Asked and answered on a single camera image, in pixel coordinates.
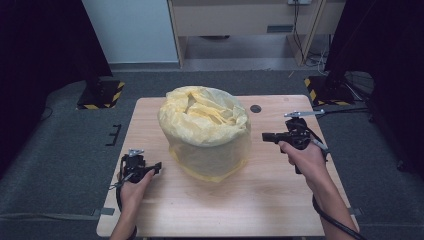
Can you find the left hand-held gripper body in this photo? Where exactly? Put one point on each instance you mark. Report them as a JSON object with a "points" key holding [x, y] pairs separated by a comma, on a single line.
{"points": [[133, 168]]}

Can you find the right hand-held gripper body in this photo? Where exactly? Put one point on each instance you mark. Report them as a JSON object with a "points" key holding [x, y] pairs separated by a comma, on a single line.
{"points": [[298, 133]]}

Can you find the yellow plastic bag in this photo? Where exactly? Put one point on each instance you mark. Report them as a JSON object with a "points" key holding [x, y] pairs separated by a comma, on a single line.
{"points": [[206, 130]]}

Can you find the person's left hand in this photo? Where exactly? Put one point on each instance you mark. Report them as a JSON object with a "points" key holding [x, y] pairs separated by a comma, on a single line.
{"points": [[131, 195]]}

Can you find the person's right hand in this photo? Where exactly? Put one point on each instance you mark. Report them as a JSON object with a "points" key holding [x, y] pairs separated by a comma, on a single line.
{"points": [[310, 163]]}

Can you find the dark round table grommet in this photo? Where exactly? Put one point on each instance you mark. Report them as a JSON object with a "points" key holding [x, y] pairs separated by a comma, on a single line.
{"points": [[255, 108]]}

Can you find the black stand base striped edge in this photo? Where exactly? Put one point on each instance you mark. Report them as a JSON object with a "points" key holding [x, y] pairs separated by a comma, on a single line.
{"points": [[328, 91], [103, 95]]}

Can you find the grey tape piece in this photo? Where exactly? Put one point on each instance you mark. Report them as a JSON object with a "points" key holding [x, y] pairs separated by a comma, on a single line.
{"points": [[105, 211], [356, 211]]}

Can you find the long grey floor tape strip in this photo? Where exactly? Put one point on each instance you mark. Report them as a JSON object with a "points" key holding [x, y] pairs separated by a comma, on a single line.
{"points": [[50, 216]]}

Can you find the black curtain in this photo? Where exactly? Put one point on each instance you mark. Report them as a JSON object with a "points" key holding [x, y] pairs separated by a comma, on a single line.
{"points": [[386, 50], [43, 50]]}

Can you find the light wooden desk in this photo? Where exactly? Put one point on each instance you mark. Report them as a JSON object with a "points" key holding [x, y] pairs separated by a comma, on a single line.
{"points": [[233, 20]]}

